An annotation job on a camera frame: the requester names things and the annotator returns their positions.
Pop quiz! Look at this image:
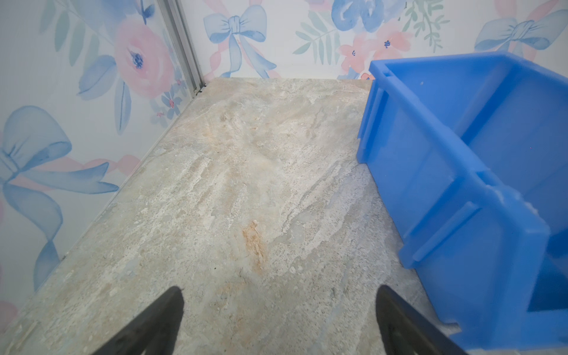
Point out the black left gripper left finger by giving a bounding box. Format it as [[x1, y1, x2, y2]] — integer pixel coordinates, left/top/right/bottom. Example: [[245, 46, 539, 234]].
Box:
[[94, 286, 184, 355]]

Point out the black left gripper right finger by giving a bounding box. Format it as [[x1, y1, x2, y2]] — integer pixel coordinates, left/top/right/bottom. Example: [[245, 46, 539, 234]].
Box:
[[376, 285, 465, 355]]

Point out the blue plastic bin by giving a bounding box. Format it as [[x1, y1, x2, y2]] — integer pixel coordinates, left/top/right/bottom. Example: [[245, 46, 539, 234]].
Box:
[[356, 52, 567, 350]]

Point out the left corner aluminium post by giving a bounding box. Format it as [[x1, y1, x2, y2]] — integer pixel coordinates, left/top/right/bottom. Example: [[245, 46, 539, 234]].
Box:
[[157, 0, 205, 99]]

